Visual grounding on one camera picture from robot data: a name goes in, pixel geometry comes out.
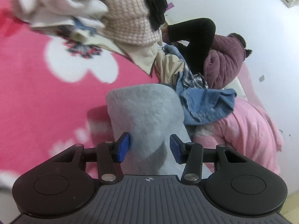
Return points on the grey pants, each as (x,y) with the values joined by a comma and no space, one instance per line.
(144,112)

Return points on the light pink quilt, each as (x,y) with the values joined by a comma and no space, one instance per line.
(245,130)

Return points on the pink floral blanket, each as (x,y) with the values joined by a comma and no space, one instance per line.
(35,98)

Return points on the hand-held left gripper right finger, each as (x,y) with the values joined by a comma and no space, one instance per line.
(175,148)

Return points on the plaid shirt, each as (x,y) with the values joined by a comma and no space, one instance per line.
(193,80)

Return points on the blue denim jeans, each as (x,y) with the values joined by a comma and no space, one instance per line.
(205,102)

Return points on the cream printed garment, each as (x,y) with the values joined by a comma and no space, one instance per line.
(46,23)

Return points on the light blue cloth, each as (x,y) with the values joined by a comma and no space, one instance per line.
(171,51)

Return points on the pink white knit sweater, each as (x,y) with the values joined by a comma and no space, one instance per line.
(126,14)

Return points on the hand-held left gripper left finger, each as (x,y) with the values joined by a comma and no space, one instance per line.
(122,148)

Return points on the small purple item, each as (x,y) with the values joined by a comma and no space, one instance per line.
(170,6)

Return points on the beige jacket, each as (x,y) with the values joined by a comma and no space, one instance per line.
(144,58)

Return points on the black garment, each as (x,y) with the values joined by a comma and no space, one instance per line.
(154,2)

